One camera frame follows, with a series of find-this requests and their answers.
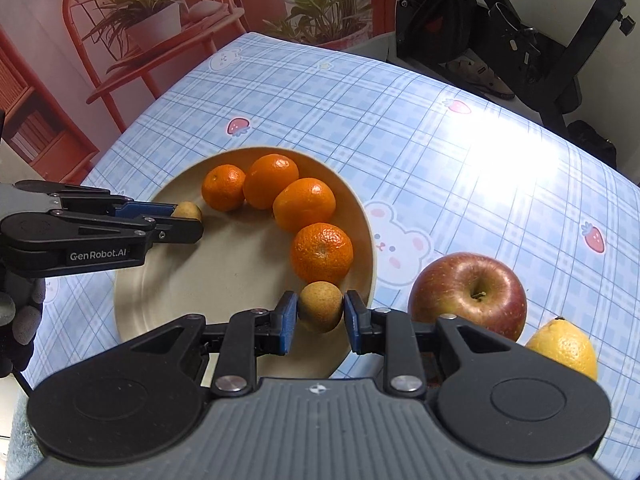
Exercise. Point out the orange tangerine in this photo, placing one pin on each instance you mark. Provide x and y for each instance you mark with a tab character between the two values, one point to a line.
270	180
304	205
321	252
223	187

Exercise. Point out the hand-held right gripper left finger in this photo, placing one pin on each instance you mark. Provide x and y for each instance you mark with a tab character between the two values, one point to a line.
287	322

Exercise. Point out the blue plaid tablecloth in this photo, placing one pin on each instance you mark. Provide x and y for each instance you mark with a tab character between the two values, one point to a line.
450	185

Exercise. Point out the black exercise bike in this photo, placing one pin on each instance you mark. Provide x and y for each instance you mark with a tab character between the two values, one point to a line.
450	10

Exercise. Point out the small brown round fruit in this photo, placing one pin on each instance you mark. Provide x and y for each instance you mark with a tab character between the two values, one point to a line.
187	210
320	306

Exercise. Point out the light blue fluffy rug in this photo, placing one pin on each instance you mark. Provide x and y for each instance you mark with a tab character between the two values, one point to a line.
20	440

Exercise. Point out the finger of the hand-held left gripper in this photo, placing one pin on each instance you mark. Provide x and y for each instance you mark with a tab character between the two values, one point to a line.
175	232
150	208

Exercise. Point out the person's left hand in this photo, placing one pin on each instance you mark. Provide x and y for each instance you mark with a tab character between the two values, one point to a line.
25	325

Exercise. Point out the yellow lemon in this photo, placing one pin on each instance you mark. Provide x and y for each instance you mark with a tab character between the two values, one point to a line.
565	350

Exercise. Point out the beige round plate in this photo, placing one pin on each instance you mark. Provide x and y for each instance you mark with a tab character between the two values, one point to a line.
240	270

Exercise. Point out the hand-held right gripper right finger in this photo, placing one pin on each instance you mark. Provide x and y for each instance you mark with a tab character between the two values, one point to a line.
353	327

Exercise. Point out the beige sneakers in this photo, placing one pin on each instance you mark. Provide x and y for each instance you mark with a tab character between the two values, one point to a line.
480	77

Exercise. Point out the black shoes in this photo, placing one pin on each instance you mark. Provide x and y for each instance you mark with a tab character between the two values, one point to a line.
592	142

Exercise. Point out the printed wall backdrop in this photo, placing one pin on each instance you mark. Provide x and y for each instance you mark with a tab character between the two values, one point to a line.
50	35

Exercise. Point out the red apple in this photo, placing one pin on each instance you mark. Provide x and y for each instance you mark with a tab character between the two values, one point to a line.
465	290

